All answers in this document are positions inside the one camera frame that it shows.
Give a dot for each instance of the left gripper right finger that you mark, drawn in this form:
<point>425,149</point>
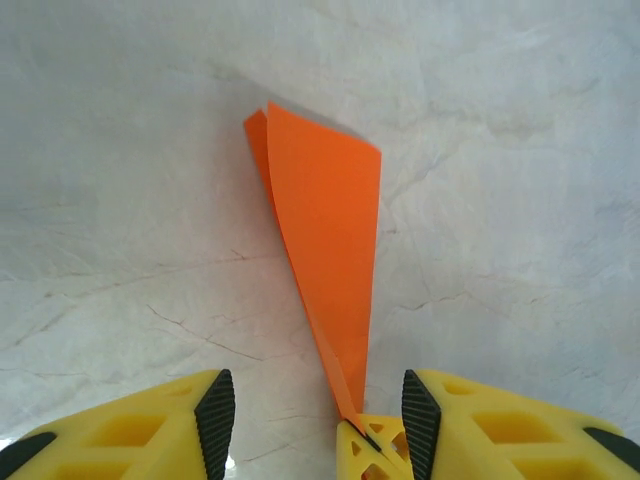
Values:
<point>500,435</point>

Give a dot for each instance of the orange paper sheet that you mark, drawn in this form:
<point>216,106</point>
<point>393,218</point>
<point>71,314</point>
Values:
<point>325,225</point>

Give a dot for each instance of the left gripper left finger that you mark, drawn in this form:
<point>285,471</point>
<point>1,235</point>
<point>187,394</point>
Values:
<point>125,435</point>

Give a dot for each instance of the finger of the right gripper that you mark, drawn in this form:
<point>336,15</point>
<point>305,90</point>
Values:
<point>387,432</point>
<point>355,460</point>

